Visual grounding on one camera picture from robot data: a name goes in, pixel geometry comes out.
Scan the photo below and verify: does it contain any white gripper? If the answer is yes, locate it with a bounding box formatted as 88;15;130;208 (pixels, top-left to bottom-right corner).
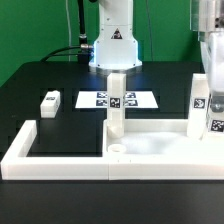
200;32;224;113

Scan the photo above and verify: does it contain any white desk top tray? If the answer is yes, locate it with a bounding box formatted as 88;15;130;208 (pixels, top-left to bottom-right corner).
102;119;224;164

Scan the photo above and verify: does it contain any fiducial marker plate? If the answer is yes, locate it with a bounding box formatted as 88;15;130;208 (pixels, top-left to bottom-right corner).
75;91;158;109

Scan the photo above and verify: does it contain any black cable with connector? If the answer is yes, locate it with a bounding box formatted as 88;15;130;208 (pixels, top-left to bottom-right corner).
40;43;95;62

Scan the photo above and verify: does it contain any black vertical cable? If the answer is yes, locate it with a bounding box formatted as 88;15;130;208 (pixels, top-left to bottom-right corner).
77;0;88;44

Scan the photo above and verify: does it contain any white U-shaped fence frame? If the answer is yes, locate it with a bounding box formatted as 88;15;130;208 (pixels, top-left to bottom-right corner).
1;120;224;180

